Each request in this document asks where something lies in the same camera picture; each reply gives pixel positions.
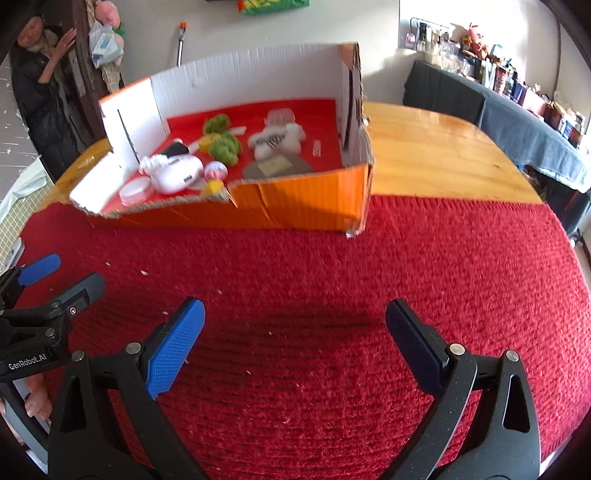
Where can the white fluffy plush toy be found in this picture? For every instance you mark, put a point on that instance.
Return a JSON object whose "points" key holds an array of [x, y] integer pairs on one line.
{"points": [[277, 139]]}

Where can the green plush keychain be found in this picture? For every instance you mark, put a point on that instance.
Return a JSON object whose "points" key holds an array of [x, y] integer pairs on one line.
{"points": [[227, 149]]}

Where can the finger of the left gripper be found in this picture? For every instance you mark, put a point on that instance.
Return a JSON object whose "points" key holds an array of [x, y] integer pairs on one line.
{"points": [[68, 305], [17, 278]]}

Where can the grey rounded case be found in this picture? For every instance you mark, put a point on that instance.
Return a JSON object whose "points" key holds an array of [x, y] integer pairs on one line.
{"points": [[276, 166]]}

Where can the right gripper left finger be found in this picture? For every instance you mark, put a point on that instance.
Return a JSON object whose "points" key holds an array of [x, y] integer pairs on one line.
{"points": [[86, 441]]}

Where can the person in doorway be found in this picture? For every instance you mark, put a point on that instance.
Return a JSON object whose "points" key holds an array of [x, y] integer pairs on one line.
{"points": [[40, 94]]}

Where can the person left hand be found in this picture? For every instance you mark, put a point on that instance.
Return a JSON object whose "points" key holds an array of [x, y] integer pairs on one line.
{"points": [[37, 402]]}

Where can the green tote bag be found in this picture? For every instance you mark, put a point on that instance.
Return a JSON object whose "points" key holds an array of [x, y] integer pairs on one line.
{"points": [[263, 7]]}

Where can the pink toy camera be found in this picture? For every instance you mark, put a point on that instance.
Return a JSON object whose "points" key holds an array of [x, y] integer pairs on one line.
{"points": [[175, 173]]}

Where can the orange white cardboard box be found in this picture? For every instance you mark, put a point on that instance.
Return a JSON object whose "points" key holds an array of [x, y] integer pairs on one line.
{"points": [[321, 83]]}

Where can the dark wooden door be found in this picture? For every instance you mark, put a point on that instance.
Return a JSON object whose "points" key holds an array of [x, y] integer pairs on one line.
{"points": [[89, 84]]}

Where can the red knitted mat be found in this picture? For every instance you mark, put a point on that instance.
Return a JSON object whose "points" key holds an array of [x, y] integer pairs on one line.
{"points": [[295, 375]]}

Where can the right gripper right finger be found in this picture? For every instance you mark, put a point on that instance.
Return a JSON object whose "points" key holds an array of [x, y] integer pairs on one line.
{"points": [[482, 423]]}

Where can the plastic bag on door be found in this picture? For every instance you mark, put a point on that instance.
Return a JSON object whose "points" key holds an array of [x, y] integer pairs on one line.
{"points": [[103, 47]]}

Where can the grey cloth covered desk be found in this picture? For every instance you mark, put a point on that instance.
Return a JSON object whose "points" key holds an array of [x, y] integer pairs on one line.
{"points": [[524, 139]]}

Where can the orange tipped mop stick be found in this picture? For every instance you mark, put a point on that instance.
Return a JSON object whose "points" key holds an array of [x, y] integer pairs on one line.
{"points": [[180, 43]]}

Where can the pink plush on door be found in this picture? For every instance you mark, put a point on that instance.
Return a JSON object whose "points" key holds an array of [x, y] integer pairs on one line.
{"points": [[106, 13]]}

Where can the yellow round lid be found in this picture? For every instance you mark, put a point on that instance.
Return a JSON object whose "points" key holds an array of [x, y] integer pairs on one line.
{"points": [[205, 142]]}

